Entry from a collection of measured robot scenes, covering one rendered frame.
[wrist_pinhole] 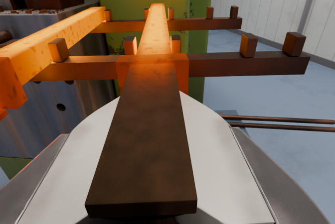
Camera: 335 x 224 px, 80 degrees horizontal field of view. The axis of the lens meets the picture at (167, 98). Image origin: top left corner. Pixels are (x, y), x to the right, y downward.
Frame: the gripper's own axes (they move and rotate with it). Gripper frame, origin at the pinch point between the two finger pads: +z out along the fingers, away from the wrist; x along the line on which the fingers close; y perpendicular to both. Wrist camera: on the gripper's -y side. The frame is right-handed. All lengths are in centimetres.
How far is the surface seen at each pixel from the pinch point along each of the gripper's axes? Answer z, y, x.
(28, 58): 6.3, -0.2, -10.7
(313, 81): 172, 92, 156
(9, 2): 42, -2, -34
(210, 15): 29.8, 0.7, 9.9
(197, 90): 93, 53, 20
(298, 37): 8.7, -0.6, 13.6
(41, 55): 8.3, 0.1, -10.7
